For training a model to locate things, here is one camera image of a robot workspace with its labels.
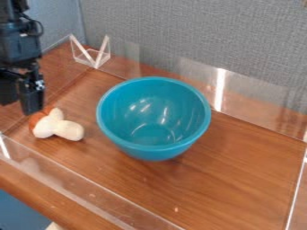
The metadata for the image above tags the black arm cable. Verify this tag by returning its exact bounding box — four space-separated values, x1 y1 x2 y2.
22 13 45 39

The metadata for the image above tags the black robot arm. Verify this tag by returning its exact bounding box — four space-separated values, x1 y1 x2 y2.
0 0 45 115

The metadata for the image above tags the blue plastic bowl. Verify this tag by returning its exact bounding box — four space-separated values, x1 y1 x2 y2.
97 76 212 161

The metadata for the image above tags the clear acrylic front barrier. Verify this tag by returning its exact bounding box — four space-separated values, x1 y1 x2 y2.
0 133 184 230

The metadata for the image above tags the brown white plush mushroom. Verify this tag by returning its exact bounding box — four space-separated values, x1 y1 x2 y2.
30 106 86 141

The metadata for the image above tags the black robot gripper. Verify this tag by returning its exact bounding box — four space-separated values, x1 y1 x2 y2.
0 21 45 115

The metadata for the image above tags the clear acrylic corner bracket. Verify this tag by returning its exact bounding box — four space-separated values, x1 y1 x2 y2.
70 34 111 69

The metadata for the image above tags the clear acrylic back barrier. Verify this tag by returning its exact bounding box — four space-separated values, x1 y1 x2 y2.
98 39 307 142

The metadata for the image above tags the clear acrylic barrier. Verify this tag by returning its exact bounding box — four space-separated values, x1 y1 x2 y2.
98 39 307 142
0 133 184 230

